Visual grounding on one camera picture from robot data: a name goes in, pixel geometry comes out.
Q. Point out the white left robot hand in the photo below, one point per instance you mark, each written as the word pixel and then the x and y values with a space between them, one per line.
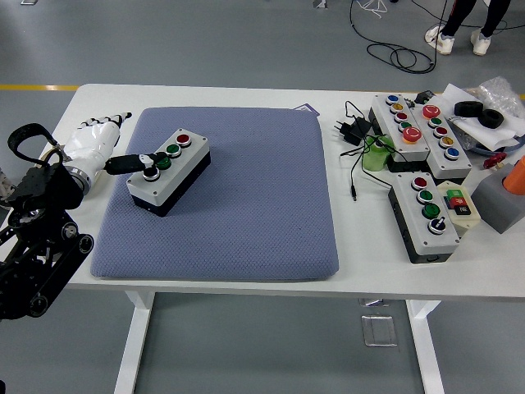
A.
pixel 92 141

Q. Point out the grey four-button control box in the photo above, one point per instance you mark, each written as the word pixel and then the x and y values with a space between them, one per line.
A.
pixel 435 242
pixel 193 152

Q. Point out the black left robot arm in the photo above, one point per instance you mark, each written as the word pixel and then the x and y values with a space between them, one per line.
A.
pixel 45 184

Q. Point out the grey five-button control box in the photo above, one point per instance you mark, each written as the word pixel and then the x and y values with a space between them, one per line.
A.
pixel 455 164
pixel 410 149

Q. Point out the white table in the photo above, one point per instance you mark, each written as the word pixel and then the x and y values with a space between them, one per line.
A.
pixel 102 98

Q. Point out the grey shoe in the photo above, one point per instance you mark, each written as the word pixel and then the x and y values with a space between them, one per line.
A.
pixel 3 186

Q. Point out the purple label card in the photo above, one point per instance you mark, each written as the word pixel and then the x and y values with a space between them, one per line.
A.
pixel 307 108

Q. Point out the blue-grey padded mat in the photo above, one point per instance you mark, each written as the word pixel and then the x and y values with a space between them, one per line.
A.
pixel 295 246

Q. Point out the black power adapter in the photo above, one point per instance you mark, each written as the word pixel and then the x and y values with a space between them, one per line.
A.
pixel 354 129

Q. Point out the small white floor object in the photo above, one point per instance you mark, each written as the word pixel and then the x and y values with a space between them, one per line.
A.
pixel 320 3

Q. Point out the green cup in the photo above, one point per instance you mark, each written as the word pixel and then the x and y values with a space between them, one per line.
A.
pixel 374 160

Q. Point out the metal floor plate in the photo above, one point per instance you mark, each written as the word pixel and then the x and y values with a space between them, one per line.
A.
pixel 379 330
pixel 373 302

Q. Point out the small black device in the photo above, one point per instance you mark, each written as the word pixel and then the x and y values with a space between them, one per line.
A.
pixel 423 97

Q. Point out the person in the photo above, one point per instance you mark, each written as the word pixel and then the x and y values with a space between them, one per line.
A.
pixel 455 16

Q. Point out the white paper sheet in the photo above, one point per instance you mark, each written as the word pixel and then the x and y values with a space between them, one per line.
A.
pixel 484 133

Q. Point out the blue round plate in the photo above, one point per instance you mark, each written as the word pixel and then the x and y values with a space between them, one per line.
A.
pixel 484 151

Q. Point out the red valve knob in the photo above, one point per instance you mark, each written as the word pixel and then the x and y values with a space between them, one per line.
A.
pixel 494 159

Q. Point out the grey block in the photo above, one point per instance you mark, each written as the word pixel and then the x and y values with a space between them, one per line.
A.
pixel 492 201

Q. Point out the clear bubble wrap bag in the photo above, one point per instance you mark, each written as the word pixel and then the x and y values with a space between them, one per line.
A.
pixel 500 90

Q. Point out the orange cylinder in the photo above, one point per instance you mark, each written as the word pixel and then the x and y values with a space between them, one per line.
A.
pixel 517 176

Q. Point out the cream three-button switch box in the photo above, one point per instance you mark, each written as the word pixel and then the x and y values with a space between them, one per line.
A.
pixel 467 221

